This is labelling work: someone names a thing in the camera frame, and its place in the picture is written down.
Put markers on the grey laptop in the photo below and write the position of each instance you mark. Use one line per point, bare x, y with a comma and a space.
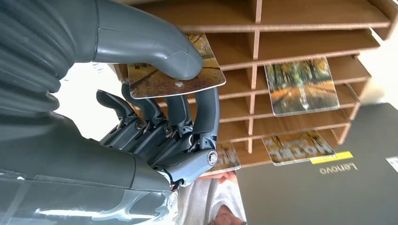
311, 198

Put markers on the person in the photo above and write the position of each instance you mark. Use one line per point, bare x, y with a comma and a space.
202, 205

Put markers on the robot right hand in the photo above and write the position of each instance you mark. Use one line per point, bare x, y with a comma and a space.
77, 167

